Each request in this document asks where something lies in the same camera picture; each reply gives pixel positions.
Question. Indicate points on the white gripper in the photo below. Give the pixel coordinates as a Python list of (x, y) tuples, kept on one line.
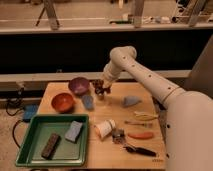
[(106, 87)]

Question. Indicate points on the white cup orange inside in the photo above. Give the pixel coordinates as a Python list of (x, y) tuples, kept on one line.
[(104, 128)]

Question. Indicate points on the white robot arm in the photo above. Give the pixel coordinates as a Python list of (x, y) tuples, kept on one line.
[(189, 144)]

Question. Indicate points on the small metal cup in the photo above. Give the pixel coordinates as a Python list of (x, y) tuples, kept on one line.
[(100, 96)]

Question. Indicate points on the purple bowl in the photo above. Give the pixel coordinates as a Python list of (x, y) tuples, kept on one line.
[(79, 85)]

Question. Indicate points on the orange bowl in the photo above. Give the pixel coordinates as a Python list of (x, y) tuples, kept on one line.
[(62, 102)]

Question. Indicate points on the yellow banana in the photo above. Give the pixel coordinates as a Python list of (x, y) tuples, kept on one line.
[(144, 116)]

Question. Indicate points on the small fork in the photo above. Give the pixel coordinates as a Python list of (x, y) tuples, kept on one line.
[(147, 125)]

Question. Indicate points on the grey blue sponge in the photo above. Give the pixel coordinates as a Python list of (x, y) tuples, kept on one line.
[(74, 131)]

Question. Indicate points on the orange carrot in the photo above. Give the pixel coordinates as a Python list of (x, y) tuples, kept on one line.
[(142, 136)]

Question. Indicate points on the dark brown sponge block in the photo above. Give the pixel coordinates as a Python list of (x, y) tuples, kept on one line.
[(50, 146)]

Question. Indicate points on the green plastic tray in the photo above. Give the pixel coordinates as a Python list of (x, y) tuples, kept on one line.
[(67, 153)]

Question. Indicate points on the blue box on floor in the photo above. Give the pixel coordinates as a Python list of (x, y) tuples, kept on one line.
[(29, 112)]

